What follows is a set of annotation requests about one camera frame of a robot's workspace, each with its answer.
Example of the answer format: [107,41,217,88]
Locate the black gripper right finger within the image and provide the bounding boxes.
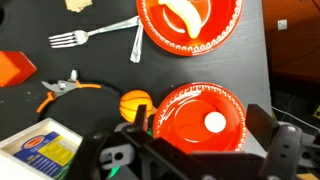
[246,104,280,151]

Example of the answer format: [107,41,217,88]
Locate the orange block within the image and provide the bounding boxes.
[0,51,37,87]

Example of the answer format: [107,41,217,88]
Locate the red bowl with banana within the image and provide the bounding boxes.
[136,0,244,56]

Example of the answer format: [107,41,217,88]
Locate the orange handled pliers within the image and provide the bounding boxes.
[36,70,102,113]

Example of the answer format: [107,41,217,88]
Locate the silver spoon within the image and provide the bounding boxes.
[130,23,143,63]

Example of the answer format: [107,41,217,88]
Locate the white ball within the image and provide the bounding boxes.
[204,112,226,133]

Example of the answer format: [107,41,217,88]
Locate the tan tape patch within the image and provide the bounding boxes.
[65,0,93,13]

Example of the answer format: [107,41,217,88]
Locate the yellow toy banana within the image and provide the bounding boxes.
[158,0,202,39]

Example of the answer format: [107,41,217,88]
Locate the blue yellow packet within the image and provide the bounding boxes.
[13,131,77,180]

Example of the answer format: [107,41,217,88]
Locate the silver fork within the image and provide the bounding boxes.
[48,16,139,49]

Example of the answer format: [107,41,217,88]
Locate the orange toy basketball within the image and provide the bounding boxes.
[119,90,157,123]

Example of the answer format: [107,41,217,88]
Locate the red bowl with white ball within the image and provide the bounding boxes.
[152,82,247,153]

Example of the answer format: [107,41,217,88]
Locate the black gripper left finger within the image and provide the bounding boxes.
[134,105,148,131]

